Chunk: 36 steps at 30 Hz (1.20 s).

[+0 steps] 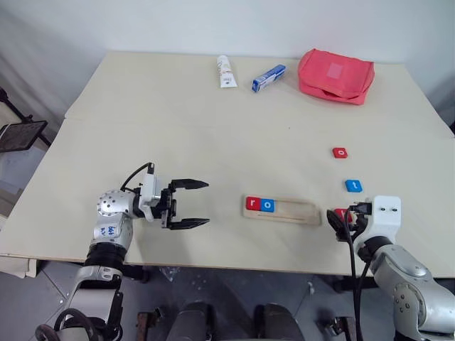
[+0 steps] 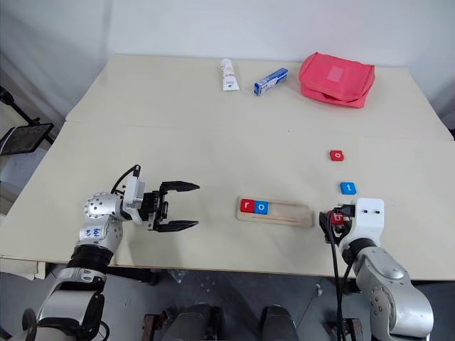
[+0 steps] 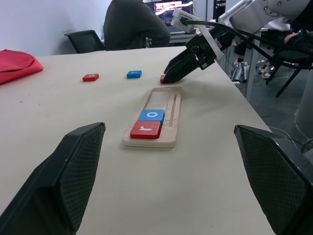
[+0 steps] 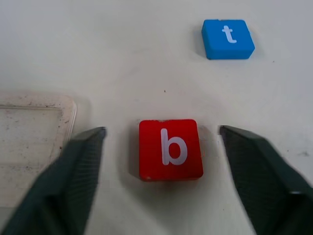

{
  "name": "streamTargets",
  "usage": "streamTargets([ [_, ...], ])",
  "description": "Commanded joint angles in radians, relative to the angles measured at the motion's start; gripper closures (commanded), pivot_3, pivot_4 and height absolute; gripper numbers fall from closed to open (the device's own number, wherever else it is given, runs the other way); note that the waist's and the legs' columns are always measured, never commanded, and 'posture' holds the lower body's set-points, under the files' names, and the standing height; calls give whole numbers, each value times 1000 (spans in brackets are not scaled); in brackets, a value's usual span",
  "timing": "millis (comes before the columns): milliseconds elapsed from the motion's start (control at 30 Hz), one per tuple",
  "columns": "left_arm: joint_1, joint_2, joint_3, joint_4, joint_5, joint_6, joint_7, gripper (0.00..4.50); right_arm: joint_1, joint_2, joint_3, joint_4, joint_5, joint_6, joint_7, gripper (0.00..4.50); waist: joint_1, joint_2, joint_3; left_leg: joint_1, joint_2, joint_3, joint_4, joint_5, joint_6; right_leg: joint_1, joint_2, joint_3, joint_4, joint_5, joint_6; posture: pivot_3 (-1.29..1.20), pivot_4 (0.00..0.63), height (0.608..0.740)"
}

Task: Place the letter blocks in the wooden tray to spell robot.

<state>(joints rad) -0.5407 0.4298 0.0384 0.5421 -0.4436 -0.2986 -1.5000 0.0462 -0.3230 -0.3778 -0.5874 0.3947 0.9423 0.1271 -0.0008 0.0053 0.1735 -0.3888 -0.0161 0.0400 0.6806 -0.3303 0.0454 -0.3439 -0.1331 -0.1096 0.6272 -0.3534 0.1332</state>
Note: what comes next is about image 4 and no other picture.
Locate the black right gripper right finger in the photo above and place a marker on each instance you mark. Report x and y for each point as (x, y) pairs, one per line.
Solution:
(269, 186)

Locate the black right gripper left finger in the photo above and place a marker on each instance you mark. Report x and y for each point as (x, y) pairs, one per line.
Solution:
(58, 186)

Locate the red b letter block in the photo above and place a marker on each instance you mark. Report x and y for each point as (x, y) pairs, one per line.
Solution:
(150, 151)

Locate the blue t letter block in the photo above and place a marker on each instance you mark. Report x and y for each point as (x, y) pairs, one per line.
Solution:
(215, 41)

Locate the wooden letter tray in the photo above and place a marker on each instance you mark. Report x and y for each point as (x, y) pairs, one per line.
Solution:
(24, 137)

